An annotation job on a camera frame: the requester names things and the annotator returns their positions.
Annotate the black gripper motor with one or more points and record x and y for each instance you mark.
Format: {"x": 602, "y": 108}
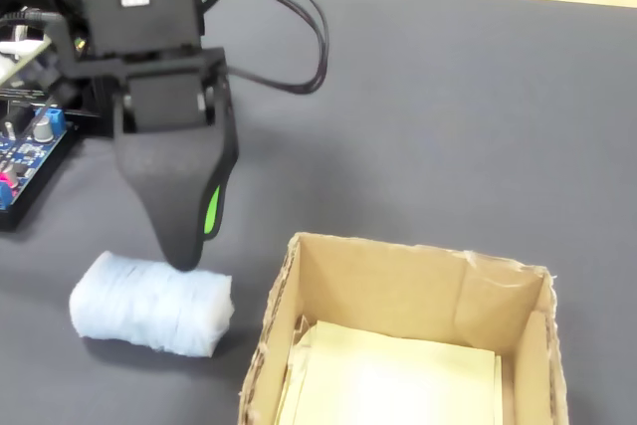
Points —
{"x": 161, "y": 96}

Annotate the brown cardboard box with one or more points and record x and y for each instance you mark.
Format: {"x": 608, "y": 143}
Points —
{"x": 378, "y": 285}

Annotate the blue circuit board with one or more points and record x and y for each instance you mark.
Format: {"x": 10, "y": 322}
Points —
{"x": 25, "y": 146}
{"x": 45, "y": 186}

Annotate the white plug connector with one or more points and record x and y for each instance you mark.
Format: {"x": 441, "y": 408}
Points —
{"x": 20, "y": 47}

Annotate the grey table mat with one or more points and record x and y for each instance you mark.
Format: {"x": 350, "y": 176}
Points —
{"x": 423, "y": 121}

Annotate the pale yellow paper sheets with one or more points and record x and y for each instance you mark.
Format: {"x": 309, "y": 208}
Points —
{"x": 398, "y": 380}

